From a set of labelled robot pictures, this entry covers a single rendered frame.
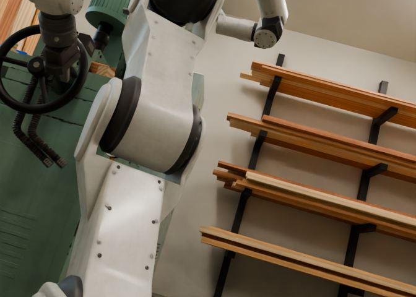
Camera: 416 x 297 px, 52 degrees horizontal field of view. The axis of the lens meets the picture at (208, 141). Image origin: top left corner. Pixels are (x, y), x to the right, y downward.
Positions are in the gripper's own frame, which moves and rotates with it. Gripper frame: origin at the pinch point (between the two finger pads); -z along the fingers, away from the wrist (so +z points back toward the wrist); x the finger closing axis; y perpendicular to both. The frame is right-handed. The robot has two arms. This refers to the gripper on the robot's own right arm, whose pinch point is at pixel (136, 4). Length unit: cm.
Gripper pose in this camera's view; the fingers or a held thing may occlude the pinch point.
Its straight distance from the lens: 163.8
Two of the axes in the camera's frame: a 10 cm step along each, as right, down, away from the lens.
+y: -1.0, 6.0, 7.9
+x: -2.6, 7.5, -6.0
